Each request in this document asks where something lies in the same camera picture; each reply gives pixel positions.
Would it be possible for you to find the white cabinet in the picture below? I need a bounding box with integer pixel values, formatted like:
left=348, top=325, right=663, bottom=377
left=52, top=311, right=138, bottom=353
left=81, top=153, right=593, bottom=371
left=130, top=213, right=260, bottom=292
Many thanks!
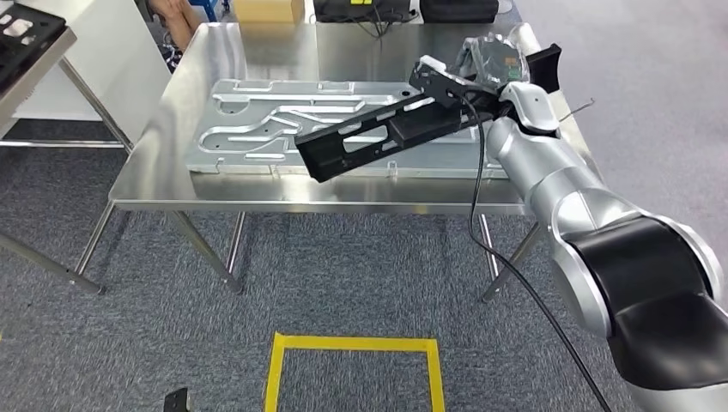
left=11, top=0, right=173, bottom=146

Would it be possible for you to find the black cable bundle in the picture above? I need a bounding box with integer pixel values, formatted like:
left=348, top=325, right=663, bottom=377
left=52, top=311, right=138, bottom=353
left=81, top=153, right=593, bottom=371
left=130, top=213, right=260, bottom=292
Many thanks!
left=161, top=31, right=185, bottom=74

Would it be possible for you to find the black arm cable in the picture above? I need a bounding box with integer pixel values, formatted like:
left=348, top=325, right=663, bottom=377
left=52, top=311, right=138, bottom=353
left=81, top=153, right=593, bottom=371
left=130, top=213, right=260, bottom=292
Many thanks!
left=453, top=92, right=614, bottom=412

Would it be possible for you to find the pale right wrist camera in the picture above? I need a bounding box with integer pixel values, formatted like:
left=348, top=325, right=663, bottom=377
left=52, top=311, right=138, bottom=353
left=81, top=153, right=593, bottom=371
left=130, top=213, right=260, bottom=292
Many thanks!
left=408, top=55, right=501, bottom=118

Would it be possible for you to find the stamped sheet metal panel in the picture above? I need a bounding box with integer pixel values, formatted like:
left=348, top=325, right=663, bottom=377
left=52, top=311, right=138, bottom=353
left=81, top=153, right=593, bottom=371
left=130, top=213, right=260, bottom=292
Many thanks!
left=185, top=78, right=512, bottom=181

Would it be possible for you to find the steel side table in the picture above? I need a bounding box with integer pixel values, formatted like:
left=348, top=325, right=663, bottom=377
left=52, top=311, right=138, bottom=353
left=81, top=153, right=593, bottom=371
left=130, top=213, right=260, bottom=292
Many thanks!
left=0, top=25, right=136, bottom=297

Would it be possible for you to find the yellow floor tape square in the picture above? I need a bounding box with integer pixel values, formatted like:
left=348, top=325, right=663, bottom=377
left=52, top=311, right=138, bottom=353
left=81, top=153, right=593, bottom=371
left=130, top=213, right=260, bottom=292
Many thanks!
left=263, top=332, right=446, bottom=412

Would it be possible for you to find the black plastic panel part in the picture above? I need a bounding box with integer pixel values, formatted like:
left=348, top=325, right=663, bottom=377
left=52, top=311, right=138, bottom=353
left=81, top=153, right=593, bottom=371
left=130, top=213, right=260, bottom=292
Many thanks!
left=293, top=43, right=563, bottom=185

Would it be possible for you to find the white part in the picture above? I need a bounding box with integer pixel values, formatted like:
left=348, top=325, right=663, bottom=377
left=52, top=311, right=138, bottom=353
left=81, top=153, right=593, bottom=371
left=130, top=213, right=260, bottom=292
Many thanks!
left=3, top=18, right=35, bottom=39

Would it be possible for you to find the brown cardboard box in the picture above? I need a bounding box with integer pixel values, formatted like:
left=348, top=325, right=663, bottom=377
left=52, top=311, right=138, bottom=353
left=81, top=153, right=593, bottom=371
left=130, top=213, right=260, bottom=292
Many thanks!
left=233, top=0, right=306, bottom=25

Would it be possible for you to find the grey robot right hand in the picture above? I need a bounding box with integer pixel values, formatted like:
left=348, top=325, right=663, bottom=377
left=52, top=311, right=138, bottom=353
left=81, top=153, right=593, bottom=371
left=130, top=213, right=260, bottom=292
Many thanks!
left=453, top=31, right=533, bottom=91

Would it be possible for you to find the thin grey wire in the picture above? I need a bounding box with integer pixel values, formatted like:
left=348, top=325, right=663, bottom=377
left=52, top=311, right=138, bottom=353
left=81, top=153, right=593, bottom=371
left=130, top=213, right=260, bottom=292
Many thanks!
left=559, top=97, right=597, bottom=124

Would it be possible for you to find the person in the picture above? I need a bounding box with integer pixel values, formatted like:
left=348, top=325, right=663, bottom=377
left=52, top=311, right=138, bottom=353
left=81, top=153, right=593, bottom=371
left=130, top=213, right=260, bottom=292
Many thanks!
left=149, top=0, right=203, bottom=52

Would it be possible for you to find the black parts tray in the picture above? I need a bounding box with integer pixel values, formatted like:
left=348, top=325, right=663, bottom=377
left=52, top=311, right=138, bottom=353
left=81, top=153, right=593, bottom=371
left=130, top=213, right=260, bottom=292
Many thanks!
left=0, top=3, right=68, bottom=95

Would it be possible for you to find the blue stool leg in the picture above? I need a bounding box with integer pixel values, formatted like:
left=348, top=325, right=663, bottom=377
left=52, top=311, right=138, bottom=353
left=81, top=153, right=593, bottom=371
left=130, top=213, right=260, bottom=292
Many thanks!
left=190, top=0, right=221, bottom=22

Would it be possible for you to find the stainless steel workbench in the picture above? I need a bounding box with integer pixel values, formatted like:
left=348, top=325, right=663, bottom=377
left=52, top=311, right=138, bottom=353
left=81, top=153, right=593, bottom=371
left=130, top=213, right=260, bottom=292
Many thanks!
left=107, top=21, right=605, bottom=304

